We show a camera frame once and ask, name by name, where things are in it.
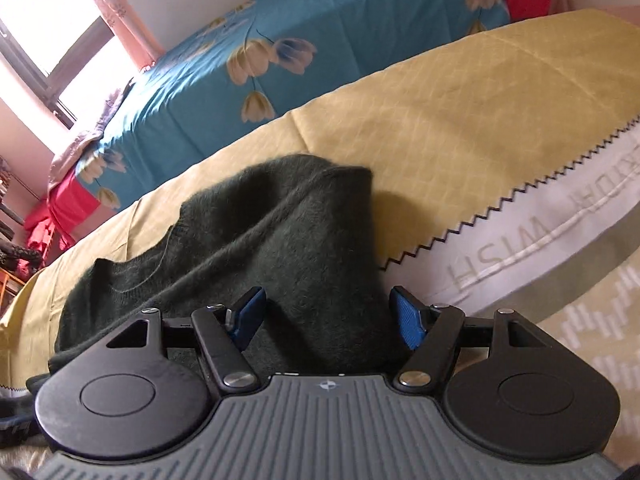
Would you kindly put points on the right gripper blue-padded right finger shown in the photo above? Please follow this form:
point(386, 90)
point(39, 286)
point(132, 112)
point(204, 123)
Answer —
point(431, 333)

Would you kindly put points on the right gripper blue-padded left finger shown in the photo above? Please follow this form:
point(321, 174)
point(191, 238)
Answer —
point(223, 333)

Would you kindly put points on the dark green knit sweater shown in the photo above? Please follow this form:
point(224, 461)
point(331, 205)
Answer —
point(298, 226)

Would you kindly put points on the yellow and beige patterned bedsheet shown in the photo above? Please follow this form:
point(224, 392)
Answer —
point(506, 174)

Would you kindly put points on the blue floral folded quilt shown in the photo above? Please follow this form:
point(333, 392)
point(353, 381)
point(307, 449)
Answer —
point(280, 70)

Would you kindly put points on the pink curtain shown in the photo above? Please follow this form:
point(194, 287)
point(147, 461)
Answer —
point(128, 28)

